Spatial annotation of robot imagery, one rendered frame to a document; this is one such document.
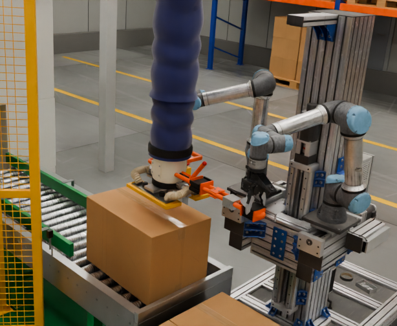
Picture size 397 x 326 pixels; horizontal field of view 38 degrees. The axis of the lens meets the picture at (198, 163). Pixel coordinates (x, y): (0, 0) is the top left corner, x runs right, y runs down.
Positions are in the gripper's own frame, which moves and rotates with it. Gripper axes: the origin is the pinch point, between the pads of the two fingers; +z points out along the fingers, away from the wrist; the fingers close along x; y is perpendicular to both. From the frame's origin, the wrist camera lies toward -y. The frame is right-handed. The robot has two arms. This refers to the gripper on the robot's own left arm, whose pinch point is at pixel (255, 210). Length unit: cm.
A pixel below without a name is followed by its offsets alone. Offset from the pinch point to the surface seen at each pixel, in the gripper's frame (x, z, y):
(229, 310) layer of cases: -10, 68, 20
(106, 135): -129, 86, 335
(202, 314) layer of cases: 4, 68, 25
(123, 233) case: 24, 35, 68
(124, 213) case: 19, 27, 75
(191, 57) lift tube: 1, -59, 49
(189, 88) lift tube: 1, -44, 50
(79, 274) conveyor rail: 41, 63, 85
